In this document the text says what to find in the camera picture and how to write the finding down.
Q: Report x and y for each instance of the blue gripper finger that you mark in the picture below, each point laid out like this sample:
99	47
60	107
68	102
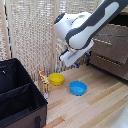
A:
77	65
88	56

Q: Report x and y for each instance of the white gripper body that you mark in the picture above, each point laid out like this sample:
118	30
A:
75	55

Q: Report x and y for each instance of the yellow bowl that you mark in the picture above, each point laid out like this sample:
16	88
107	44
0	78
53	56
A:
56	79

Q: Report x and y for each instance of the brown drawer front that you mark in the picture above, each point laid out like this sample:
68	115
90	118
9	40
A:
110	68
113	46

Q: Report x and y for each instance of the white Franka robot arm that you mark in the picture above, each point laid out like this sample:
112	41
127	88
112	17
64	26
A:
83	28

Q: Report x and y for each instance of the blue bowl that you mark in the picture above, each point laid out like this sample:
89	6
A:
78	88

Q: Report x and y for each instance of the brown drawer cabinet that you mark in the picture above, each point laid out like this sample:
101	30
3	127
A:
113	53

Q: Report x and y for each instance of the orange snack carton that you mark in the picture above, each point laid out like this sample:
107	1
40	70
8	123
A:
45	85

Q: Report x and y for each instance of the woven folding screen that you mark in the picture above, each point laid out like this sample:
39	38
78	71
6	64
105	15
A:
30	33

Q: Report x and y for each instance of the black fabric storage box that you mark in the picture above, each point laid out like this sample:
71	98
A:
16	100

